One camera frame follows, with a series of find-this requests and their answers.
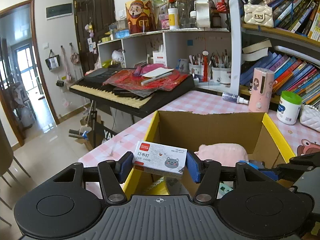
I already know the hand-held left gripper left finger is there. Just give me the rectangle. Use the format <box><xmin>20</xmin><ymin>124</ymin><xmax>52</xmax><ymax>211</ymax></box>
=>
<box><xmin>54</xmin><ymin>152</ymin><xmax>134</xmax><ymax>204</ymax></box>

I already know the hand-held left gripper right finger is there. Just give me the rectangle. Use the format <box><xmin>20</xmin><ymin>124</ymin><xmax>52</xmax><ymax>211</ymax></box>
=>
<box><xmin>186</xmin><ymin>151</ymin><xmax>267</xmax><ymax>204</ymax></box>

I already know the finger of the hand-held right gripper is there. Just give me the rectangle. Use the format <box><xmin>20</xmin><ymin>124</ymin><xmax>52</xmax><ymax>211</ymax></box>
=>
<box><xmin>259</xmin><ymin>151</ymin><xmax>320</xmax><ymax>182</ymax></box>

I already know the pink plush toy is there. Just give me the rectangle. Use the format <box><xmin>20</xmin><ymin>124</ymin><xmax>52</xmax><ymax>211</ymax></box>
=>
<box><xmin>194</xmin><ymin>143</ymin><xmax>250</xmax><ymax>168</ymax></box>

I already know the small grey staple box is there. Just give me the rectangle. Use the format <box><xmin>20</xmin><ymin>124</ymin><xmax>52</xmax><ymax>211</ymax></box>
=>
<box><xmin>132</xmin><ymin>140</ymin><xmax>188</xmax><ymax>179</ymax></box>

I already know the blue plastic packet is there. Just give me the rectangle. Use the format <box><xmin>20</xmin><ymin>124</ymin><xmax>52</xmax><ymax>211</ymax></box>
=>
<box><xmin>238</xmin><ymin>160</ymin><xmax>262</xmax><ymax>171</ymax></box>

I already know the yellow cardboard box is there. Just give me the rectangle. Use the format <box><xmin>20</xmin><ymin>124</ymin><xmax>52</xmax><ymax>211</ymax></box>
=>
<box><xmin>123</xmin><ymin>110</ymin><xmax>297</xmax><ymax>201</ymax></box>

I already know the green white patterned packet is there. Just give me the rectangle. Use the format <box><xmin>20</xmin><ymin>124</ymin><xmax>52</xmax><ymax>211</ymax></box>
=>
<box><xmin>217</xmin><ymin>182</ymin><xmax>235</xmax><ymax>198</ymax></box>

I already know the black keyboard stand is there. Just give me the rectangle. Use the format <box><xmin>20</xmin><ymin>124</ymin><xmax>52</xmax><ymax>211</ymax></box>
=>
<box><xmin>68</xmin><ymin>100</ymin><xmax>118</xmax><ymax>151</ymax></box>

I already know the white quilted pearl purse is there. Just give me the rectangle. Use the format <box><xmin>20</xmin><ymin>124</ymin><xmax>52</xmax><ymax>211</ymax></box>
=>
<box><xmin>299</xmin><ymin>104</ymin><xmax>320</xmax><ymax>133</ymax></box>

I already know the white can green lid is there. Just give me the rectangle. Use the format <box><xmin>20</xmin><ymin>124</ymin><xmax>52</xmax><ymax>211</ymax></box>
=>
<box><xmin>276</xmin><ymin>91</ymin><xmax>303</xmax><ymax>125</ymax></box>

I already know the pink checked cartoon table mat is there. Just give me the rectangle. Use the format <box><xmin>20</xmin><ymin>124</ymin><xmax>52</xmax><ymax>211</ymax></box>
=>
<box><xmin>77</xmin><ymin>90</ymin><xmax>320</xmax><ymax>198</ymax></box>

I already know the black electronic keyboard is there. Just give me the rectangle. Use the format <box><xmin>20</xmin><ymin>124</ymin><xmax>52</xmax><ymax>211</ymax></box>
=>
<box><xmin>69</xmin><ymin>67</ymin><xmax>196</xmax><ymax>118</ymax></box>

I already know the small purple spray bottle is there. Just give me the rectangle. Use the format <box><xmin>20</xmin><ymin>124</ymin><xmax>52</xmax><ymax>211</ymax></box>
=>
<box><xmin>222</xmin><ymin>92</ymin><xmax>250</xmax><ymax>105</ymax></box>

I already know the pink cartoon bottle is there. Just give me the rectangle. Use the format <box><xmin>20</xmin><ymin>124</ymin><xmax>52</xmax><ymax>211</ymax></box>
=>
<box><xmin>248</xmin><ymin>67</ymin><xmax>275</xmax><ymax>113</ymax></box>

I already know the red cloth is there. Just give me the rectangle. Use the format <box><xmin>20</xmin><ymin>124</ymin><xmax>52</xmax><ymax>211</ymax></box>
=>
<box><xmin>102</xmin><ymin>67</ymin><xmax>193</xmax><ymax>98</ymax></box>

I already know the row of colourful books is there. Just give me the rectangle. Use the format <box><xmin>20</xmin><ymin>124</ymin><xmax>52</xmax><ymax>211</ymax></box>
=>
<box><xmin>239</xmin><ymin>51</ymin><xmax>320</xmax><ymax>105</ymax></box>

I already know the white pen holder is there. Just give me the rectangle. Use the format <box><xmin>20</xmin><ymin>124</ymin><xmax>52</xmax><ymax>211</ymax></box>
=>
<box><xmin>188</xmin><ymin>54</ymin><xmax>212</xmax><ymax>80</ymax></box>
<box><xmin>211</xmin><ymin>52</ymin><xmax>232</xmax><ymax>84</ymax></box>

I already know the white notebook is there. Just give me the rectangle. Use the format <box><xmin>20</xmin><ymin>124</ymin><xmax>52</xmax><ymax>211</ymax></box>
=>
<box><xmin>141</xmin><ymin>68</ymin><xmax>175</xmax><ymax>86</ymax></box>

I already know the red tassel ornament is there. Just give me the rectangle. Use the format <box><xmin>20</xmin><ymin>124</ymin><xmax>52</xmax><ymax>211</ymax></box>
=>
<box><xmin>201</xmin><ymin>50</ymin><xmax>209</xmax><ymax>83</ymax></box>

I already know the white plastic bag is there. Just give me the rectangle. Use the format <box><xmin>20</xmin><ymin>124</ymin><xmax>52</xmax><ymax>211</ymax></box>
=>
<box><xmin>111</xmin><ymin>49</ymin><xmax>125</xmax><ymax>64</ymax></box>

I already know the white paper carton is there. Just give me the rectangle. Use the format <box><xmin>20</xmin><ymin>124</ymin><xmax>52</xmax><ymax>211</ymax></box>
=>
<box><xmin>152</xmin><ymin>51</ymin><xmax>168</xmax><ymax>68</ymax></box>

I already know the wooden chair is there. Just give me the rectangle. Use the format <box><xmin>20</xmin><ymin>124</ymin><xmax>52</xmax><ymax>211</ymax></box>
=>
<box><xmin>0</xmin><ymin>119</ymin><xmax>32</xmax><ymax>227</ymax></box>

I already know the hanging pink bag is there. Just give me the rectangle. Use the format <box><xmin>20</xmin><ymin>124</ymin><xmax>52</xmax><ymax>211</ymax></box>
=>
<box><xmin>70</xmin><ymin>47</ymin><xmax>81</xmax><ymax>65</ymax></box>

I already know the white cubby shelf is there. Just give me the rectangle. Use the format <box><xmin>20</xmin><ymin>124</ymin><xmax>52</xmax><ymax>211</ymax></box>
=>
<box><xmin>97</xmin><ymin>28</ymin><xmax>232</xmax><ymax>93</ymax></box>

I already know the hanging black white tote bag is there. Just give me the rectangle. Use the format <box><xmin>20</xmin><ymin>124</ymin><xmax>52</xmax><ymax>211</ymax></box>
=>
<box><xmin>45</xmin><ymin>50</ymin><xmax>61</xmax><ymax>71</ymax></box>

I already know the white wooden bookshelf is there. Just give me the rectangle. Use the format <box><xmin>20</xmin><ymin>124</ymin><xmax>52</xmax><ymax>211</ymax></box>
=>
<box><xmin>228</xmin><ymin>0</ymin><xmax>320</xmax><ymax>106</ymax></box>

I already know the blue tissue pack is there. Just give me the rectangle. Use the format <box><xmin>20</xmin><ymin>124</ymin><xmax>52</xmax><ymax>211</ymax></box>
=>
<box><xmin>113</xmin><ymin>29</ymin><xmax>131</xmax><ymax>39</ymax></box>

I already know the brown glass bottle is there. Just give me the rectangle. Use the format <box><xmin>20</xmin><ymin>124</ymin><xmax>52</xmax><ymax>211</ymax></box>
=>
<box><xmin>212</xmin><ymin>9</ymin><xmax>223</xmax><ymax>29</ymax></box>

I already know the white bottle yellow label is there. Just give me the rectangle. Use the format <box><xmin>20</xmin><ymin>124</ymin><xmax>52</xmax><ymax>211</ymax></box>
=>
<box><xmin>167</xmin><ymin>7</ymin><xmax>180</xmax><ymax>30</ymax></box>

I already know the orange cartoon figure box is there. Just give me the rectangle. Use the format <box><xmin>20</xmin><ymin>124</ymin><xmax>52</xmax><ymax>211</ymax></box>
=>
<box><xmin>125</xmin><ymin>0</ymin><xmax>156</xmax><ymax>34</ymax></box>

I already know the dark brown door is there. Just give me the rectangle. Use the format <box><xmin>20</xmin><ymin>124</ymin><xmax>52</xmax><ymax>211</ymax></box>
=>
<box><xmin>72</xmin><ymin>0</ymin><xmax>116</xmax><ymax>76</ymax></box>

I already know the white ribbon roll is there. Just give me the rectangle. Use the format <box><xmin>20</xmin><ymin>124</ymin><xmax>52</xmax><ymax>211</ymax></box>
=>
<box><xmin>195</xmin><ymin>0</ymin><xmax>212</xmax><ymax>29</ymax></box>

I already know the shelf of upright books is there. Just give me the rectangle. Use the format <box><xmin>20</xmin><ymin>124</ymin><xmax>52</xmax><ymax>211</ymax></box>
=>
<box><xmin>271</xmin><ymin>0</ymin><xmax>320</xmax><ymax>41</ymax></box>

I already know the cream quilted purse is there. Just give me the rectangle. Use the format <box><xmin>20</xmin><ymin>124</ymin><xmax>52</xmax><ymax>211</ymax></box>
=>
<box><xmin>244</xmin><ymin>0</ymin><xmax>274</xmax><ymax>28</ymax></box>

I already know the brown door frame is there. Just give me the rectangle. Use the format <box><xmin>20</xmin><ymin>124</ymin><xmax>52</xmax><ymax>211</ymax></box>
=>
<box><xmin>0</xmin><ymin>0</ymin><xmax>61</xmax><ymax>147</ymax></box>

